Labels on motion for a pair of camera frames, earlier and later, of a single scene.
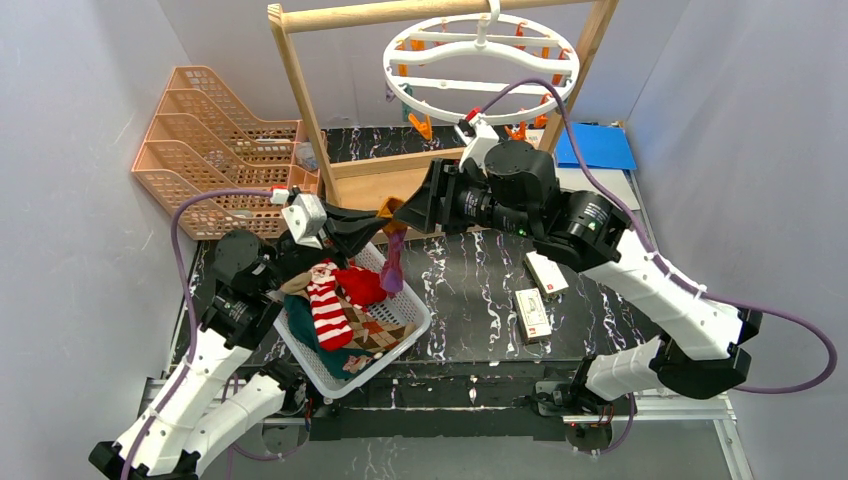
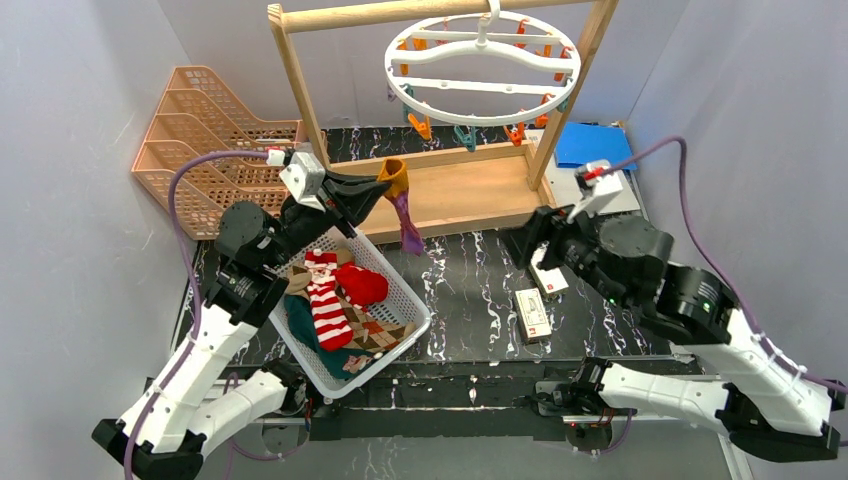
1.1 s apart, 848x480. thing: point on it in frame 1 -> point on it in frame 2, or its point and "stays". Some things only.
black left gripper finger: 349,217 -> 343,188
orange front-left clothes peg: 425,129 stays
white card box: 546,274 stays
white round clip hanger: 503,68 stays
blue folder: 604,146 stays
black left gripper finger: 353,241 -> 359,205
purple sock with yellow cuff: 392,273 -> 395,172
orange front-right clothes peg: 541,120 stays
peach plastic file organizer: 208,139 stays
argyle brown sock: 368,333 stays
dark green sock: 301,320 stays
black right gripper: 448,196 -> 536,236
